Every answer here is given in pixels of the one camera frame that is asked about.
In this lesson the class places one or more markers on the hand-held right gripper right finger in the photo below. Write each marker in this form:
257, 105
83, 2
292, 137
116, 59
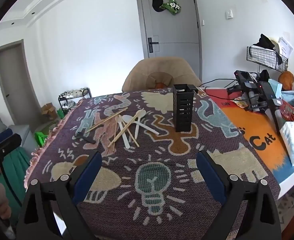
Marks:
207, 170

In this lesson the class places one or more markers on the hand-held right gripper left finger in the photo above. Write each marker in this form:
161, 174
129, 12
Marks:
89, 172

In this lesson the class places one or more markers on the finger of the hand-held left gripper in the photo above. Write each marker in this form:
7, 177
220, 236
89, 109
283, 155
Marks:
10, 141

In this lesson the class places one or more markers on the black plastic fork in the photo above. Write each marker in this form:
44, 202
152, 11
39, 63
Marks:
86, 138

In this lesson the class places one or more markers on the wooden chopstick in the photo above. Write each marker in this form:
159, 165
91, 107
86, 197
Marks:
130, 137
111, 117
124, 129
115, 130
106, 120

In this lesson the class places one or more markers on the white plastic fork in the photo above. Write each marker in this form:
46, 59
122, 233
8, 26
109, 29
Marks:
120, 125

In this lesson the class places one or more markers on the black slotted utensil holder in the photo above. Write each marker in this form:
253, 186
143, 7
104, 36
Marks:
183, 110

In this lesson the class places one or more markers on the white plastic knife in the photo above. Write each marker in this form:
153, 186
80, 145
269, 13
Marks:
147, 128

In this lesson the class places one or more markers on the grey storage box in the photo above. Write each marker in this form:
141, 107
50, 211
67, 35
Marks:
21, 135

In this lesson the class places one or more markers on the green cloth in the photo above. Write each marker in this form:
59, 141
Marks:
14, 165

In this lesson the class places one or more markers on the green bag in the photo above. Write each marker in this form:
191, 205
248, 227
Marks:
40, 138

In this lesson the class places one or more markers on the purple printed blanket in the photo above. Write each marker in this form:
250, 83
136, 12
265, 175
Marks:
127, 165

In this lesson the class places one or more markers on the cardboard box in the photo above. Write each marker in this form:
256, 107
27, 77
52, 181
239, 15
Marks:
49, 110

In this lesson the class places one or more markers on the grey-framed side door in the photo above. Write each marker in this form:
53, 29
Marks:
14, 80

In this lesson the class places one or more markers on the orange printed mat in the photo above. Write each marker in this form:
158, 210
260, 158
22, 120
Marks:
252, 125

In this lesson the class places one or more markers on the yellow snack packet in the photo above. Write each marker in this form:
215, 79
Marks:
239, 103

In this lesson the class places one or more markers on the black shoe rack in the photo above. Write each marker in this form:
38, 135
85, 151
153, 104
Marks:
73, 97

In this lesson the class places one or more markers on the black electronic device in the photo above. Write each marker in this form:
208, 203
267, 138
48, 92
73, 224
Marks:
243, 77
267, 92

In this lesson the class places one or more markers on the red plastic basket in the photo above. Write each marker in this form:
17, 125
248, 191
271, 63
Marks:
289, 111

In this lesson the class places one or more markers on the light blue tissue box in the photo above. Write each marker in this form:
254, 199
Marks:
275, 85

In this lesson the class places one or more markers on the tan upholstered chair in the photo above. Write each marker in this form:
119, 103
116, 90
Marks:
137, 72

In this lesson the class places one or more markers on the light blue bag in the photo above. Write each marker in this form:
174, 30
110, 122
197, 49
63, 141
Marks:
292, 97

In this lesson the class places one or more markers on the orange plush toy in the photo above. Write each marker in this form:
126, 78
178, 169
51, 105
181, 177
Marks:
287, 78

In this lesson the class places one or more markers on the black cloth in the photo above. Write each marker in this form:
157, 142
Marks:
265, 41

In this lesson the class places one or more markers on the cream round object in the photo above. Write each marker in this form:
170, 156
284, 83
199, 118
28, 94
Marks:
276, 43

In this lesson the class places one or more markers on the grey door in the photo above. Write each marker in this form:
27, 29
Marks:
172, 30

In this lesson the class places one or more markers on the white paper sheet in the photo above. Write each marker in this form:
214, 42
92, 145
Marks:
286, 46

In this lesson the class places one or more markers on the green plush toy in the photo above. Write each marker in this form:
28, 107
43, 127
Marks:
172, 6

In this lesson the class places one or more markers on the black hat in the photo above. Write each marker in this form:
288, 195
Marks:
157, 3

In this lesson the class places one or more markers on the white light switch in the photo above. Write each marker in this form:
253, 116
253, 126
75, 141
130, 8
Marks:
229, 14

